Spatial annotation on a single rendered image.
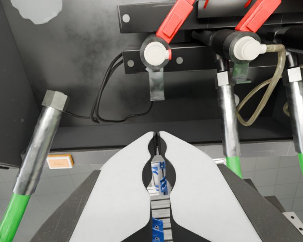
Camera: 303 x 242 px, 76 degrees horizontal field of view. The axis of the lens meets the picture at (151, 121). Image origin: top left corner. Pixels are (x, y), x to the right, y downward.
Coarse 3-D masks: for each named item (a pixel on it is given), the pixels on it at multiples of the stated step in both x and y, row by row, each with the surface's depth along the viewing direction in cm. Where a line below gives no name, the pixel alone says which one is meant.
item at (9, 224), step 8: (16, 200) 17; (24, 200) 17; (8, 208) 17; (16, 208) 17; (24, 208) 17; (8, 216) 16; (16, 216) 17; (0, 224) 16; (8, 224) 16; (16, 224) 17; (0, 232) 16; (8, 232) 16; (0, 240) 16; (8, 240) 16
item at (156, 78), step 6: (150, 72) 18; (156, 72) 18; (162, 72) 18; (150, 78) 19; (156, 78) 19; (162, 78) 19; (150, 84) 19; (156, 84) 19; (162, 84) 19; (150, 90) 19; (156, 90) 19; (162, 90) 19
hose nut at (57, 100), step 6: (48, 90) 18; (48, 96) 18; (54, 96) 18; (60, 96) 18; (66, 96) 18; (42, 102) 18; (48, 102) 18; (54, 102) 18; (60, 102) 18; (66, 102) 19; (54, 108) 18; (60, 108) 18; (66, 108) 19
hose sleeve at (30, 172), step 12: (48, 108) 18; (48, 120) 18; (60, 120) 19; (36, 132) 17; (48, 132) 18; (36, 144) 17; (48, 144) 18; (36, 156) 17; (24, 168) 17; (36, 168) 17; (24, 180) 17; (36, 180) 17; (24, 192) 17
